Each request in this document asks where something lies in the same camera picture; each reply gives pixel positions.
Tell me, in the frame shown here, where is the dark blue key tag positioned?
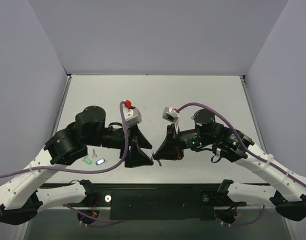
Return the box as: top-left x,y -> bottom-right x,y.
95,158 -> 107,166

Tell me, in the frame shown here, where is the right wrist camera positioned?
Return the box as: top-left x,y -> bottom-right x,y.
162,107 -> 180,134

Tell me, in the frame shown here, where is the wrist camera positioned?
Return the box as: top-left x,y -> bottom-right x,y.
123,100 -> 142,128
162,107 -> 180,134

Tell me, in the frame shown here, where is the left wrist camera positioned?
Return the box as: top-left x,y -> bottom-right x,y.
123,100 -> 142,128

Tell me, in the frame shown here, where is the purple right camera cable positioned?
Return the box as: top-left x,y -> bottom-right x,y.
176,102 -> 306,194

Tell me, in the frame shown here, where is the green key tag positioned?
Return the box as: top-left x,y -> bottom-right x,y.
82,156 -> 93,165

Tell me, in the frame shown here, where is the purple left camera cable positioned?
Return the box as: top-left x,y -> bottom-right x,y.
0,101 -> 131,180

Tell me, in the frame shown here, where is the purple camera cable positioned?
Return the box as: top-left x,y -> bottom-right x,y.
176,102 -> 306,194
0,101 -> 131,180

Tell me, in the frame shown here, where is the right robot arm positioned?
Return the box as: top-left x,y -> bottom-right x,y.
152,107 -> 306,222

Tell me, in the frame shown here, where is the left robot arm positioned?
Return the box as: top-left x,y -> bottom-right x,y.
0,101 -> 153,226

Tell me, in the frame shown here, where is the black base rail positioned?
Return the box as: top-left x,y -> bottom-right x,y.
40,182 -> 246,222

